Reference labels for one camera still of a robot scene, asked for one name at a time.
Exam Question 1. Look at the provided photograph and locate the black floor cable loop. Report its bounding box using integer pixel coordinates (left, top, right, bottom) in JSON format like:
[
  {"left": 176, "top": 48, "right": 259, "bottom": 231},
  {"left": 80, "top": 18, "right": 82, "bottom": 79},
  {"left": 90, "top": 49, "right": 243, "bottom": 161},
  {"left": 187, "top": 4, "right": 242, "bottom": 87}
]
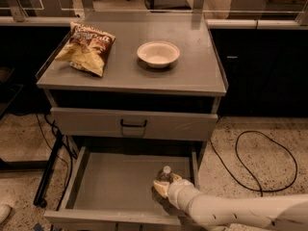
[{"left": 209, "top": 130, "right": 298, "bottom": 198}]

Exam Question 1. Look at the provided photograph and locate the grey drawer cabinet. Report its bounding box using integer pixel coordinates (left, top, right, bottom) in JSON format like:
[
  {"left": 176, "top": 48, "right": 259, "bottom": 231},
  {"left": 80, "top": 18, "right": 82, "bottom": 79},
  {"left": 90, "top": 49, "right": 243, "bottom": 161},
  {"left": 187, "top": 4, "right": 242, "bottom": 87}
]
[{"left": 35, "top": 11, "right": 229, "bottom": 231}]

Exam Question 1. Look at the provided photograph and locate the closed grey upper drawer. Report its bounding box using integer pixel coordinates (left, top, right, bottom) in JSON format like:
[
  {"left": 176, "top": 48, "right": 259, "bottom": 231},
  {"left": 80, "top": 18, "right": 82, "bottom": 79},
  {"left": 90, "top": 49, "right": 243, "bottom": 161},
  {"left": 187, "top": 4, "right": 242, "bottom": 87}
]
[{"left": 51, "top": 108, "right": 218, "bottom": 141}]

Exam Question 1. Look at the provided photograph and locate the white shoe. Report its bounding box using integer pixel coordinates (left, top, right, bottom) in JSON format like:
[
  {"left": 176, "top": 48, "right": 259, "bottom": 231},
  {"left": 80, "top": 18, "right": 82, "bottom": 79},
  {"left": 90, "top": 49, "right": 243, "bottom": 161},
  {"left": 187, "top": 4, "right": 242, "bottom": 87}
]
[{"left": 0, "top": 204, "right": 12, "bottom": 224}]

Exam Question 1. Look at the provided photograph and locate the open grey middle drawer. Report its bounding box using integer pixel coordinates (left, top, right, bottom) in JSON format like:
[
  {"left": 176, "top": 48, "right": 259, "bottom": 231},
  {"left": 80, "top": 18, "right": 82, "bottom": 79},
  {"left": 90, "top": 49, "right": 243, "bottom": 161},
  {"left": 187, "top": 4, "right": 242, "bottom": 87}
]
[{"left": 45, "top": 147, "right": 205, "bottom": 231}]

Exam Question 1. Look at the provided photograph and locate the glass partition railing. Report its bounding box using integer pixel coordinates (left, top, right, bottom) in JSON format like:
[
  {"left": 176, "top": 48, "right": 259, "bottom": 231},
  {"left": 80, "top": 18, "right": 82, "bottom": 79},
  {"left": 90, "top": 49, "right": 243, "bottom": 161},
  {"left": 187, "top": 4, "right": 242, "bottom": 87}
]
[{"left": 0, "top": 0, "right": 308, "bottom": 27}]

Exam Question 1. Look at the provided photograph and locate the black table leg frame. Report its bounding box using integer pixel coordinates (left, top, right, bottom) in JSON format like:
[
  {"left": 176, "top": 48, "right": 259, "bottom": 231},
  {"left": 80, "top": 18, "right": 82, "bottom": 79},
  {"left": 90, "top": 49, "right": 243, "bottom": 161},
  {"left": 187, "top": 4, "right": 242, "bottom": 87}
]
[{"left": 0, "top": 131, "right": 63, "bottom": 208}]

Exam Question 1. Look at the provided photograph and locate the white paper bowl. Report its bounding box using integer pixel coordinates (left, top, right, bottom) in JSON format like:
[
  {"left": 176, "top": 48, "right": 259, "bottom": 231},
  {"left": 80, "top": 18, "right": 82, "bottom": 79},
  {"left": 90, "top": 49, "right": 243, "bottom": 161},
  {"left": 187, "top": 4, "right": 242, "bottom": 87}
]
[{"left": 137, "top": 41, "right": 180, "bottom": 68}]

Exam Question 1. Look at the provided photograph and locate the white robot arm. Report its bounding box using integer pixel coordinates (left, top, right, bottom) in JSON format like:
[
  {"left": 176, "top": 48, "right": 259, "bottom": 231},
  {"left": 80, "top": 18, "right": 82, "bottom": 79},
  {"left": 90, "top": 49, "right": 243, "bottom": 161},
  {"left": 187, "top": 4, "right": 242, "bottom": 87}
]
[{"left": 153, "top": 178, "right": 308, "bottom": 231}]

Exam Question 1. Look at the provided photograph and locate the clear plastic water bottle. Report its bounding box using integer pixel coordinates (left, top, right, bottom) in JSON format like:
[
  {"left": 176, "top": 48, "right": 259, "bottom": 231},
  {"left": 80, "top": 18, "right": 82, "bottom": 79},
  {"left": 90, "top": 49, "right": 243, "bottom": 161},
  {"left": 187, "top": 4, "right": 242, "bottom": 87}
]
[{"left": 152, "top": 166, "right": 172, "bottom": 202}]

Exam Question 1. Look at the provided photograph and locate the yellow brown chip bag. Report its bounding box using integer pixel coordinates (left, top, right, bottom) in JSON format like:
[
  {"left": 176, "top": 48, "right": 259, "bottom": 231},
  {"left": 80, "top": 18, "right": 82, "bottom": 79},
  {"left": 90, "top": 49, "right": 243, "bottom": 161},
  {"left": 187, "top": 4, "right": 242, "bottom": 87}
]
[{"left": 55, "top": 22, "right": 116, "bottom": 77}]

